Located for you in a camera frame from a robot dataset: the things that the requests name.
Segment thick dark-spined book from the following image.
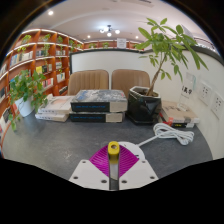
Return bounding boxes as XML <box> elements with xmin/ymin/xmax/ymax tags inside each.
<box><xmin>69</xmin><ymin>110</ymin><xmax>126</xmax><ymax>123</ymax></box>

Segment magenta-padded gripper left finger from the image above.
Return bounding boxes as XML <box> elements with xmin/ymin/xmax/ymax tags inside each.
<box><xmin>68</xmin><ymin>145</ymin><xmax>113</xmax><ymax>192</ymax></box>

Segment tan padded chair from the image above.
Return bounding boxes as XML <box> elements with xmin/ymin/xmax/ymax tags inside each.
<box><xmin>67</xmin><ymin>69</ymin><xmax>110</xmax><ymax>97</ymax></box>
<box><xmin>110</xmin><ymin>68</ymin><xmax>152</xmax><ymax>99</ymax></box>

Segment coiled white power cable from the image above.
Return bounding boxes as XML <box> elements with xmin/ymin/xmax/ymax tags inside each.
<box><xmin>137</xmin><ymin>122</ymin><xmax>195</xmax><ymax>148</ymax></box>

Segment recessed ceiling lights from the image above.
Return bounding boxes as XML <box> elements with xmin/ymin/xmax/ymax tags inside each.
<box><xmin>47</xmin><ymin>9</ymin><xmax>93</xmax><ymax>39</ymax></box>

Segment thick book with grey cover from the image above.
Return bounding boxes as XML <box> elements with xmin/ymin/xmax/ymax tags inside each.
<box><xmin>70</xmin><ymin>88</ymin><xmax>129</xmax><ymax>113</ymax></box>

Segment orange bookshelf unit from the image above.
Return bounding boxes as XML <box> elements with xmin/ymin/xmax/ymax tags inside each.
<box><xmin>0</xmin><ymin>28</ymin><xmax>148</xmax><ymax>158</ymax></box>

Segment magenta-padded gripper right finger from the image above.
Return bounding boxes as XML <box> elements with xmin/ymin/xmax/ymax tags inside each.
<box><xmin>117</xmin><ymin>145</ymin><xmax>159</xmax><ymax>191</ymax></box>

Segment tall plant in black pot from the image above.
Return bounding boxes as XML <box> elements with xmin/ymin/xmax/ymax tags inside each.
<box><xmin>126</xmin><ymin>17</ymin><xmax>209</xmax><ymax>125</ymax></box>

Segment ceiling lamp with round bulbs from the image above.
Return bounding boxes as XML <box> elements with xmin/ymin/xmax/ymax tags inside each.
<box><xmin>98</xmin><ymin>24</ymin><xmax>121</xmax><ymax>38</ymax></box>

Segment clear acrylic sign holder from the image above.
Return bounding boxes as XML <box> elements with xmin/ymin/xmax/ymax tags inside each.
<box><xmin>178</xmin><ymin>72</ymin><xmax>198</xmax><ymax>112</ymax></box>

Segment white book with picture cover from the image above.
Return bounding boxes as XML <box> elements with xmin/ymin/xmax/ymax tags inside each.
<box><xmin>38</xmin><ymin>94</ymin><xmax>76</xmax><ymax>115</ymax></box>

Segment white sign on shelf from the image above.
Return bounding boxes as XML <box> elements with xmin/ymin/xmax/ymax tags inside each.
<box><xmin>116</xmin><ymin>37</ymin><xmax>128</xmax><ymax>49</ymax></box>

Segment white wall socket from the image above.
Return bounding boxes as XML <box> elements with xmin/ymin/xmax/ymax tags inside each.
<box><xmin>210</xmin><ymin>91</ymin><xmax>224</xmax><ymax>119</ymax></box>
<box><xmin>197</xmin><ymin>82</ymin><xmax>213</xmax><ymax>106</ymax></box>

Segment thin white book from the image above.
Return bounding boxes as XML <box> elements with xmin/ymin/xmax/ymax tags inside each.
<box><xmin>34</xmin><ymin>111</ymin><xmax>70</xmax><ymax>123</ymax></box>

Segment book with red black spine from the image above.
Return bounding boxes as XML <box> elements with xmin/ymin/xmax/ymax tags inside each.
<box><xmin>158</xmin><ymin>114</ymin><xmax>196</xmax><ymax>129</ymax></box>

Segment leafy plant in white pot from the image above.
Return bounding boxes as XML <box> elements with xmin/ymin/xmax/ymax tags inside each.
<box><xmin>7</xmin><ymin>69</ymin><xmax>49</xmax><ymax>132</ymax></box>

